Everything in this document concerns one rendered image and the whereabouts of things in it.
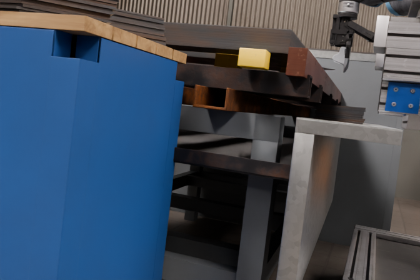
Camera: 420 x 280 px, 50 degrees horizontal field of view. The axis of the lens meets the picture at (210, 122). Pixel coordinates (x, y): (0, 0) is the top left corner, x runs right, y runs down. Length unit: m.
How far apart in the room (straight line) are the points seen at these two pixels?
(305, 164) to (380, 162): 1.68
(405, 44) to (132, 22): 0.79
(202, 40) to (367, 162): 1.69
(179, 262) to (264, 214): 0.26
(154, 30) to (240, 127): 0.31
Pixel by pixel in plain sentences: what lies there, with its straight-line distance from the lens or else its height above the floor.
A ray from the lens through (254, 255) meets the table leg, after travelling 1.12.
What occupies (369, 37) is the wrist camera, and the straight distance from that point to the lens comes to 1.77.
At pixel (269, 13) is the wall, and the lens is 5.01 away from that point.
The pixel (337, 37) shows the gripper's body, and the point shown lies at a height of 0.98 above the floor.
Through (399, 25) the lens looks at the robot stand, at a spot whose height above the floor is 0.97.
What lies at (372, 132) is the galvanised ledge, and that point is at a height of 0.67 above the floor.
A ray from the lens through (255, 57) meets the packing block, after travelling 0.98.
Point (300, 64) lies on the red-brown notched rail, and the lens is 0.98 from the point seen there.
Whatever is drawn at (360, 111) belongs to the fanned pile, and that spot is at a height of 0.71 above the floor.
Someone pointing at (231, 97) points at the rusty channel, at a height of 0.71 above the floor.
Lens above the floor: 0.69
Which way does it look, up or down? 2 degrees down
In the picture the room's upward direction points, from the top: 7 degrees clockwise
